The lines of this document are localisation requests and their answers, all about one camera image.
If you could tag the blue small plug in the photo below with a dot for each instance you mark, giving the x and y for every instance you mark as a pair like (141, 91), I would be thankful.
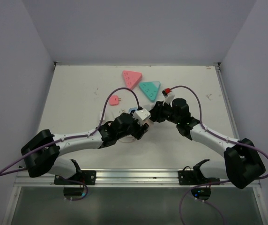
(132, 109)

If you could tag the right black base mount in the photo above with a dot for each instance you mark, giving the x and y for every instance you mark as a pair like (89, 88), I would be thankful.
(193, 177)

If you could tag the pink triangular socket adapter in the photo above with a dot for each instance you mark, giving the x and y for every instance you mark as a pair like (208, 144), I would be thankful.
(131, 78)

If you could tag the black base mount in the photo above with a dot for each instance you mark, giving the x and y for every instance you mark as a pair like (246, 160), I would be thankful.
(193, 177)
(87, 176)

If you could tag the white triangular adapter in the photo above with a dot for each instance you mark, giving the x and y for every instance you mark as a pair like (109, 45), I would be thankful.
(148, 106)

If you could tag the pink plug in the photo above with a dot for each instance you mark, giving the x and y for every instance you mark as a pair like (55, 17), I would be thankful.
(114, 100)

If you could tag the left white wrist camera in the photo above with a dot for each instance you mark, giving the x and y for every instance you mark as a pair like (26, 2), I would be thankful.
(141, 115)

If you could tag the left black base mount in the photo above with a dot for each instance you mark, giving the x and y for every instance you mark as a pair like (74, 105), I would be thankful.
(87, 176)

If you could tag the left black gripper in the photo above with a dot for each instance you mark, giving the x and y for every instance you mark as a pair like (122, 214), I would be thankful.
(138, 132)

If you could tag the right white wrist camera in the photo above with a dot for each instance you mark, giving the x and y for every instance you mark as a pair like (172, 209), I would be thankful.
(168, 98)

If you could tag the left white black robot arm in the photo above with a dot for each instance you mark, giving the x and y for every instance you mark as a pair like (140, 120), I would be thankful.
(42, 154)

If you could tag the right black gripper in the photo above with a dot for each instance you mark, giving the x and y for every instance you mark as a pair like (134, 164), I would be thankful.
(156, 112)

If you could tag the aluminium front rail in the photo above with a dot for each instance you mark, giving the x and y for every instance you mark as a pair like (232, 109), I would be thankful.
(113, 178)

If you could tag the white square charger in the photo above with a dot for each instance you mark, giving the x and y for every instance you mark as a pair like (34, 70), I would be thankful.
(101, 116)

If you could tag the teal triangular socket adapter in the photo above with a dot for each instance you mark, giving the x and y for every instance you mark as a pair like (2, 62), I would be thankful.
(150, 89)

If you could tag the white plug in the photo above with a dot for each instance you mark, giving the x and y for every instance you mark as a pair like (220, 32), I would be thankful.
(117, 113)

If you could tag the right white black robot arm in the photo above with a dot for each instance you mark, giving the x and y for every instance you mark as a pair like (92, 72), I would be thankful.
(242, 164)

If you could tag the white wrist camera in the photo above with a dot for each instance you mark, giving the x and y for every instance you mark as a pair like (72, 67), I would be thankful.
(141, 115)
(168, 98)

